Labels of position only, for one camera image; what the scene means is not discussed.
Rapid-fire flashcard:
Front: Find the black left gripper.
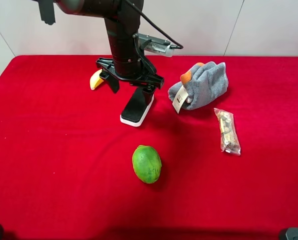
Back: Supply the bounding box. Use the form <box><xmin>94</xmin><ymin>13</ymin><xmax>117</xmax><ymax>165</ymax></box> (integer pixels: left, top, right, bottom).
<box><xmin>96</xmin><ymin>57</ymin><xmax>164</xmax><ymax>105</ymax></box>

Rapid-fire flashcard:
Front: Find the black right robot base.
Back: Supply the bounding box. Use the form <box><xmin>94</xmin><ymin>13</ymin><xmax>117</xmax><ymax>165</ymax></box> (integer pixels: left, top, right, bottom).
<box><xmin>279</xmin><ymin>227</ymin><xmax>298</xmax><ymax>240</ymax></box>

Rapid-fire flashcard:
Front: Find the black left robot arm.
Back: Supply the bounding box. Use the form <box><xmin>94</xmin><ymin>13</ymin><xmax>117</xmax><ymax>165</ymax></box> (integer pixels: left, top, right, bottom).
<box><xmin>37</xmin><ymin>0</ymin><xmax>172</xmax><ymax>105</ymax></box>

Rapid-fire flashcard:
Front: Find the black white board eraser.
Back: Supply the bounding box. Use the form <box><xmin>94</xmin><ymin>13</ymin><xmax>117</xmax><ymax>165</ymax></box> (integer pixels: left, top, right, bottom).
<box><xmin>120</xmin><ymin>87</ymin><xmax>154</xmax><ymax>127</ymax></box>

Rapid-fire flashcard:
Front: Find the yellow banana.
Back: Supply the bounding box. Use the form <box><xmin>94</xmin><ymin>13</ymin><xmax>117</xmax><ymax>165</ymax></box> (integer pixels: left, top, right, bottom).
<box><xmin>89</xmin><ymin>69</ymin><xmax>104</xmax><ymax>91</ymax></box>

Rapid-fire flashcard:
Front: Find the grey orange folded towel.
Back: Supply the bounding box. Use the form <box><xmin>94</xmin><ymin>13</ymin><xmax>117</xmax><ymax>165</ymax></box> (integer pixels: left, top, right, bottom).
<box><xmin>168</xmin><ymin>61</ymin><xmax>229</xmax><ymax>111</ymax></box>

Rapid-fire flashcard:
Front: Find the green mango fruit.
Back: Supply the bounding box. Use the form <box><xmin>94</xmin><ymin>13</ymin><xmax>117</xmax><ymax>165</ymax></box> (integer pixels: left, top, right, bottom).
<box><xmin>132</xmin><ymin>145</ymin><xmax>162</xmax><ymax>184</ymax></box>

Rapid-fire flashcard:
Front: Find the red velvet table cloth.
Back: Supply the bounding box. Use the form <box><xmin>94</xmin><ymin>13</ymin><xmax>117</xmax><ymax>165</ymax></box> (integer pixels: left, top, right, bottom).
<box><xmin>0</xmin><ymin>55</ymin><xmax>298</xmax><ymax>240</ymax></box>

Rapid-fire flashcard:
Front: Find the clear snack packet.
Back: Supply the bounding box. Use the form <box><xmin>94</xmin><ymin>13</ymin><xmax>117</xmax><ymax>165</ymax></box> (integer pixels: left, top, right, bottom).
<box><xmin>213</xmin><ymin>108</ymin><xmax>241</xmax><ymax>156</ymax></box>

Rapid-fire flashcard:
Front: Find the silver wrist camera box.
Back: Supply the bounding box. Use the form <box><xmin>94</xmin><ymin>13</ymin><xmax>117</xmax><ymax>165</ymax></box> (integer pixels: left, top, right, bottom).
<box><xmin>135</xmin><ymin>33</ymin><xmax>175</xmax><ymax>57</ymax></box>

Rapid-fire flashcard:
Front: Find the black camera cable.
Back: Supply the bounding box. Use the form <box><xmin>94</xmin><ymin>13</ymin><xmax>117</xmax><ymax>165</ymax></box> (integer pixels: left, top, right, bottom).
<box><xmin>125</xmin><ymin>0</ymin><xmax>184</xmax><ymax>50</ymax></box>

